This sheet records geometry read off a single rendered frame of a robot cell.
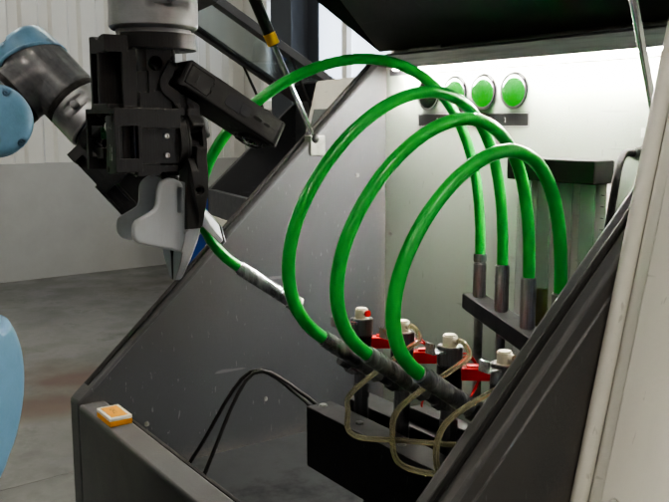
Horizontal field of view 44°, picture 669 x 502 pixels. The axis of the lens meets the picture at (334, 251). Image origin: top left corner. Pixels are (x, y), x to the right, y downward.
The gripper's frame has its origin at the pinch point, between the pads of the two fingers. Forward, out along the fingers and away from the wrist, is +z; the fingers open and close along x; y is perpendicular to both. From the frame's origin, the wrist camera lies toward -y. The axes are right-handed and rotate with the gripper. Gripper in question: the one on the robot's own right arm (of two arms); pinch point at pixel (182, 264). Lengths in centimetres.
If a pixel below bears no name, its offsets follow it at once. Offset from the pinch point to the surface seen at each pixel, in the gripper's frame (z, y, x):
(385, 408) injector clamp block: 22.9, -31.7, -10.3
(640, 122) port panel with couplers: -13, -57, 7
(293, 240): -0.7, -13.8, -3.3
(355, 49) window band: -75, -392, -511
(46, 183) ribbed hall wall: 38, -177, -668
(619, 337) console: 5.9, -29.9, 24.7
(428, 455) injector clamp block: 22.9, -26.2, 4.1
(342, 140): -10.8, -20.1, -3.4
